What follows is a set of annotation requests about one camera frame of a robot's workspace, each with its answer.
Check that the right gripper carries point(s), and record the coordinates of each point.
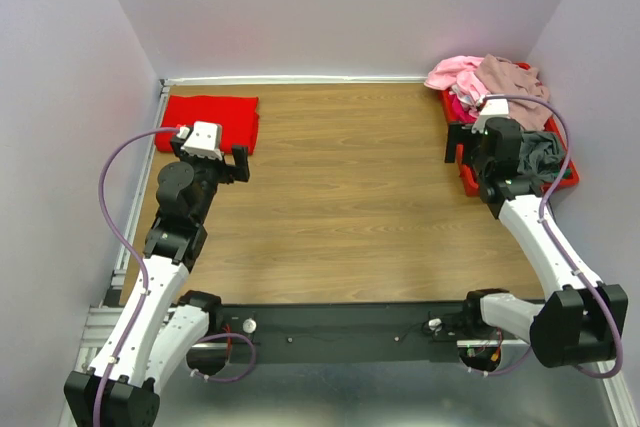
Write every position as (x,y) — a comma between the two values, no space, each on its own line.
(459,133)

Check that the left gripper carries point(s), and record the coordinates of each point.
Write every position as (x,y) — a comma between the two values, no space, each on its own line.
(239,172)

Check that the red t-shirt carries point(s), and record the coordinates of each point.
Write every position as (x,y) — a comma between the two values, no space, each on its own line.
(238,117)

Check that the red plastic bin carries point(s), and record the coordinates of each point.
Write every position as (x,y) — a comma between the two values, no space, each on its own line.
(465,173)

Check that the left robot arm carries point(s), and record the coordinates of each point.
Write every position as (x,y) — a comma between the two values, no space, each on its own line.
(158,327)

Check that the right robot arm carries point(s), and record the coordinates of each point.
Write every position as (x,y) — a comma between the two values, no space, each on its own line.
(582,318)

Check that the magenta shirt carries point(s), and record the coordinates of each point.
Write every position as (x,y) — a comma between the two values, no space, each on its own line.
(461,112)

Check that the light pink shirt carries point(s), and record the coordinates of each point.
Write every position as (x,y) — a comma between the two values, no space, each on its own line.
(458,74)

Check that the dusty pink shirt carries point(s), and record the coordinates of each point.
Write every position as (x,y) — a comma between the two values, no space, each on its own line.
(501,76)

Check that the grey shirt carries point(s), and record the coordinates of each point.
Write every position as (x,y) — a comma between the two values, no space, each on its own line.
(541,155)

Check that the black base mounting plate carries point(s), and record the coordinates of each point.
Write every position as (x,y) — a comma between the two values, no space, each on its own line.
(340,333)

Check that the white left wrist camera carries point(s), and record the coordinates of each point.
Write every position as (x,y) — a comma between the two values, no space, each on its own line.
(202,140)

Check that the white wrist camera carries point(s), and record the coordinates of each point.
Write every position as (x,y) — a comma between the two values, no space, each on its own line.
(202,140)
(491,108)

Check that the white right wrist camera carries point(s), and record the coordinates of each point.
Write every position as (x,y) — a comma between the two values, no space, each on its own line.
(491,108)

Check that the aluminium left rail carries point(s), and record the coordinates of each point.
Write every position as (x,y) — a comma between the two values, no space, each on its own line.
(113,292)

